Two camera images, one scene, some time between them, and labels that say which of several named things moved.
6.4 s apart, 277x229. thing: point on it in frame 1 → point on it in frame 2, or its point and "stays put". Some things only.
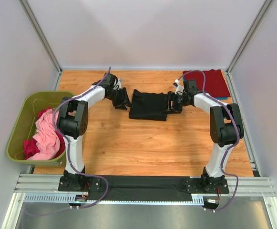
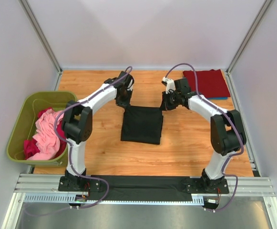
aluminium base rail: [45, 188] stays put
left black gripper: [118, 96] stays put
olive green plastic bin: [25, 127] stays put
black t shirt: [147, 106] → [142, 124]
